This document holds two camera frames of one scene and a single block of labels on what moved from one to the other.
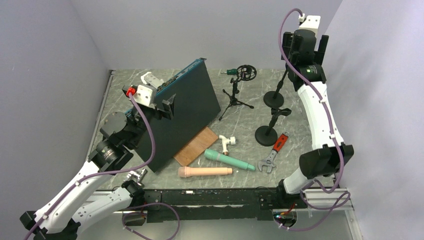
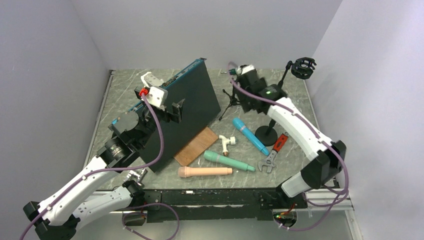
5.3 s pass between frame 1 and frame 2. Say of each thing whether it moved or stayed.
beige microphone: stayed
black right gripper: moved
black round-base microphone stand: stayed
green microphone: stayed
